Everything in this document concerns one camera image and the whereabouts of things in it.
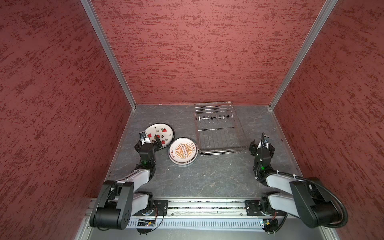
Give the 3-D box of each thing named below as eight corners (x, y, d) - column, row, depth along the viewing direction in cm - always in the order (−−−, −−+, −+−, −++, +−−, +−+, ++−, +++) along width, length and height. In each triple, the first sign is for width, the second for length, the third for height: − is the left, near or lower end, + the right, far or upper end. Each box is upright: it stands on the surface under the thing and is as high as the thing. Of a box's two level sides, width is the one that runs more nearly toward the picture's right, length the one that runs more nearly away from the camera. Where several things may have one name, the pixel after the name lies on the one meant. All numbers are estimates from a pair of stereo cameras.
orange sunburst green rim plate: (167, 166, 90) (166, 163, 87) (170, 140, 102) (169, 137, 99) (198, 166, 90) (198, 163, 87) (198, 140, 102) (198, 137, 99)
